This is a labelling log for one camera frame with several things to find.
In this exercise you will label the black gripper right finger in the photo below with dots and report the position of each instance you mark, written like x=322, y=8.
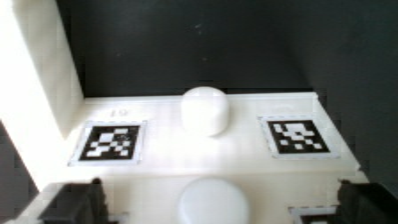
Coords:
x=368, y=204

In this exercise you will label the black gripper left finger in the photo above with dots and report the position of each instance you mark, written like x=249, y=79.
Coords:
x=77, y=206

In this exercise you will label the white front drawer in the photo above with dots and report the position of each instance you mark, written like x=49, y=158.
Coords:
x=209, y=199

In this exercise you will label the white drawer cabinet box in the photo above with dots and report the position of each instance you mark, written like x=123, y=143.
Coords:
x=40, y=87

